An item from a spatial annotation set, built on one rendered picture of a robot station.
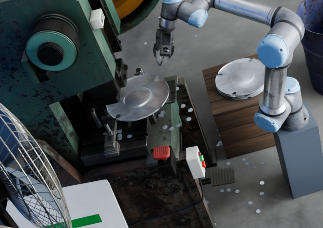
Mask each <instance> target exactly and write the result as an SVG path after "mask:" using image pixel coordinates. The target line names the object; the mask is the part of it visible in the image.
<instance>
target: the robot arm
mask: <svg viewBox="0 0 323 228"><path fill-rule="evenodd" d="M211 7H212V8H215V9H218V10H221V11H224V12H227V13H231V14H234V15H237V16H240V17H243V18H246V19H249V20H252V21H255V22H258V23H261V24H264V25H268V26H270V28H271V30H270V31H269V32H268V33H267V35H266V36H265V37H264V38H263V39H262V40H261V41H260V43H259V45H258V48H257V55H258V58H259V59H261V60H260V61H261V62H262V63H263V64H264V65H265V73H264V88H263V96H262V97H261V99H260V101H259V109H258V111H257V113H255V116H254V122H255V123H256V124H257V125H258V126H259V127H260V128H261V129H263V130H265V131H267V132H271V133H272V132H276V131H277V130H278V129H282V130H284V131H297V130H300V129H302V128H303V127H305V125H306V124H307V123H308V121H309V113H308V111H307V109H306V108H305V106H304V105H303V103H302V97H301V92H300V86H299V83H298V81H297V80H296V79H294V78H292V77H287V76H286V74H287V68H288V67H289V66H290V65H291V63H292V58H293V51H294V49H295V47H296V46H297V45H298V44H299V42H300V41H301V40H302V38H303V36H304V32H305V28H304V23H303V21H302V20H301V18H300V17H299V16H298V15H297V14H296V13H295V12H293V11H292V10H290V9H288V8H285V7H282V6H278V7H272V6H269V5H266V4H263V3H259V2H256V1H253V0H192V1H191V2H190V3H188V2H186V1H184V0H162V7H161V16H159V17H158V18H159V19H160V20H159V28H160V29H157V32H156V38H155V41H156V43H154V46H153V54H154V57H155V59H156V62H157V64H158V65H159V66H162V65H164V64H165V63H166V62H167V61H168V60H169V59H170V57H171V56H172V55H173V53H174V45H173V44H174V42H173V39H174V35H173V31H174V30H175V27H176V25H177V20H178V19H180V20H182V21H184V22H186V23H188V24H189V25H192V26H195V27H197V28H200V27H202V26H203V25H204V23H205V22H206V20H207V17H208V14H207V11H208V10H209V9H210V8H211ZM161 56H163V58H162V61H161Z"/></svg>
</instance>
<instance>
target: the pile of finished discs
mask: <svg viewBox="0 0 323 228"><path fill-rule="evenodd" d="M264 73H265V65H264V64H263V63H262V62H261V61H260V60H259V59H255V58H254V59H252V60H251V59H249V58H242V59H238V60H234V61H232V62H230V63H228V64H226V65H225V66H224V67H222V68H221V69H220V71H219V72H218V75H217V76H216V79H215V83H216V87H217V90H218V91H219V93H220V94H221V95H222V96H224V97H226V98H228V99H232V100H244V99H248V97H250V98H252V97H254V96H256V95H258V94H260V93H261V92H263V88H264Z"/></svg>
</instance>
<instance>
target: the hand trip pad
mask: <svg viewBox="0 0 323 228"><path fill-rule="evenodd" d="M152 156H153V159H154V160H160V159H162V160H165V159H166V158H168V157H169V156H170V148H169V146H161V147H156V148H154V149H153V155H152Z"/></svg>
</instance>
